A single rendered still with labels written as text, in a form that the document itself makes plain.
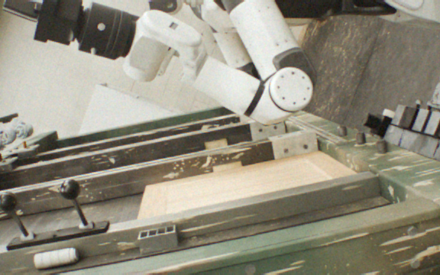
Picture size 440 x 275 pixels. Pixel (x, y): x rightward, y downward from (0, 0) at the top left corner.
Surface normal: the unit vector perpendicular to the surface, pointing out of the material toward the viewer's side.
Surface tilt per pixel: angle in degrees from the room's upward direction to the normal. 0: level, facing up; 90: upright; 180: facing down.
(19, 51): 90
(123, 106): 90
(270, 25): 90
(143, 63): 106
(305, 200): 90
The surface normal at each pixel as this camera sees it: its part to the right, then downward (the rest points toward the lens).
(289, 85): 0.20, -0.18
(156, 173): 0.08, 0.14
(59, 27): -0.06, 0.92
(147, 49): 0.12, 0.70
